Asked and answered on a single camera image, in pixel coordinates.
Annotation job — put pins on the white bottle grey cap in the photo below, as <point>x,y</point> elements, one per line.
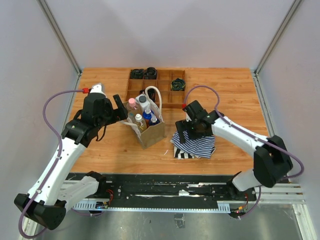
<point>142,101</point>

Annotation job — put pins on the dark green rolled sock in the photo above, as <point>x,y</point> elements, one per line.
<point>178,84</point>

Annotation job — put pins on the blue spray bottle orange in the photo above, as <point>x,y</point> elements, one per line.
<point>147,113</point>

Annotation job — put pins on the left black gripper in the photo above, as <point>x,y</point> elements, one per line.
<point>118,114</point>

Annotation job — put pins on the black rolled sock behind bag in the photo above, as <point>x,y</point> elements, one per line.
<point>151,93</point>

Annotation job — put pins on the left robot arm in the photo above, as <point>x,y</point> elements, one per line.
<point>46,203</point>

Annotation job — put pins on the black rolled sock left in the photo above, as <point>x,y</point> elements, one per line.
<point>137,73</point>

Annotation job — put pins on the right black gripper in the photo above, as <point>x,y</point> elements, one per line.
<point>183,125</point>

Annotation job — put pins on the pink cap clear bottle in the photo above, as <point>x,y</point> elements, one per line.
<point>133,108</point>

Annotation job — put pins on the wooden compartment tray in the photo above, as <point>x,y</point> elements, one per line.
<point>170,99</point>

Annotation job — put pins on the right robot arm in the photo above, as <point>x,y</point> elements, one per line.
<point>271,161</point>

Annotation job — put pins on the black white striped cloth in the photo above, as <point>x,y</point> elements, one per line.
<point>180,154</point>

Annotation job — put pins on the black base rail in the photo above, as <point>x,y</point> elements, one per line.
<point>163,192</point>

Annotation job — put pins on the blue striped cloth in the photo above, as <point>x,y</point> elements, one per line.
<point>203,147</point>

